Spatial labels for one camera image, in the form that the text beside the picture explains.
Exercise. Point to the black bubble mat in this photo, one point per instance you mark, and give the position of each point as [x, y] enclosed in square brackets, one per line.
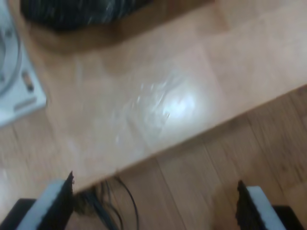
[72, 14]

